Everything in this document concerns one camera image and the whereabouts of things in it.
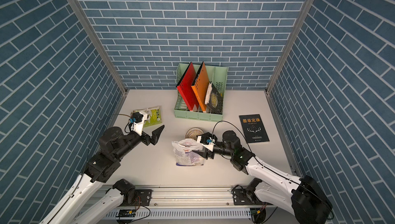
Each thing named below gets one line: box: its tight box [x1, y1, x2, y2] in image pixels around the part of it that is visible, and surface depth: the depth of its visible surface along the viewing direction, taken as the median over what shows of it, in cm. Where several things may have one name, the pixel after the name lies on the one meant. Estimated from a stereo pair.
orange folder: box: [191, 61, 210, 113], surface depth 91 cm
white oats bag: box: [171, 138, 205, 166], surface depth 74 cm
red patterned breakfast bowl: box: [185, 127, 205, 142], surface depth 95 cm
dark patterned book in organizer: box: [205, 81, 224, 115], surface depth 100 cm
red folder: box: [175, 61, 200, 112], surface depth 87 cm
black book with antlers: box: [238, 114, 271, 144], surface depth 101 cm
